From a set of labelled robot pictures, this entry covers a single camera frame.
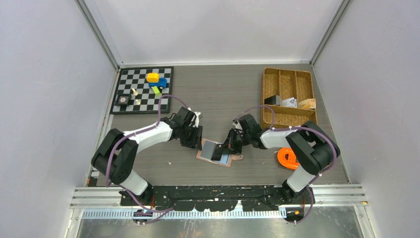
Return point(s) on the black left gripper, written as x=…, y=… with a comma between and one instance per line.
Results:
x=195, y=142

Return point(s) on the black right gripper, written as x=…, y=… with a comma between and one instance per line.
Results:
x=231, y=142

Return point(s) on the pink leather card holder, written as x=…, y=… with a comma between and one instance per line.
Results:
x=208, y=150

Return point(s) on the black credit card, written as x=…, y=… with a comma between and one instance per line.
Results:
x=273, y=100

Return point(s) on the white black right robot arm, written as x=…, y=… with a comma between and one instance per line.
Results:
x=314, y=150

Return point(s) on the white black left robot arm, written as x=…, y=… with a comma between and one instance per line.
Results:
x=116, y=155

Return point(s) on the tan card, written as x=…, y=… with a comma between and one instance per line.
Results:
x=309, y=104

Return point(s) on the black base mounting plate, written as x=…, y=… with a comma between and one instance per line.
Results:
x=217, y=198

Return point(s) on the blue toy car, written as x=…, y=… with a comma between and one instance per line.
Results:
x=160, y=84

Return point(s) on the green toy block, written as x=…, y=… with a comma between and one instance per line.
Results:
x=156, y=91

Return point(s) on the yellow toy block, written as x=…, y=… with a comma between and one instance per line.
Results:
x=152, y=77

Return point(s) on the black white chessboard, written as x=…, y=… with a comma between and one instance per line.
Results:
x=136, y=78

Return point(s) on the woven bamboo organizer tray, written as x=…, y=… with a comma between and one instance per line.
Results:
x=287, y=84

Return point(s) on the aluminium frame rail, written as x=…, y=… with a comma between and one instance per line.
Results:
x=104, y=203

